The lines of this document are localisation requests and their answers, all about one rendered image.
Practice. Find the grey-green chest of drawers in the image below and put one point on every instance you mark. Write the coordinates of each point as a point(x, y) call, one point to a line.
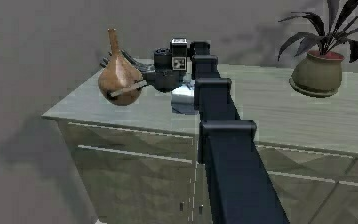
point(287, 110)

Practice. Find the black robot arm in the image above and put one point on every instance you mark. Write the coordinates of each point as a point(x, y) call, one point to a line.
point(233, 173)

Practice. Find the white alarm clock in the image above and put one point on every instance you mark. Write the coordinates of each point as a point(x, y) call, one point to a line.
point(183, 95)

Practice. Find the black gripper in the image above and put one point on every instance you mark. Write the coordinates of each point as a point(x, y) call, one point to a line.
point(163, 78)

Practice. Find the dark plant in green pot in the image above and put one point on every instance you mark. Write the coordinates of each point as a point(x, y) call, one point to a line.
point(317, 73)

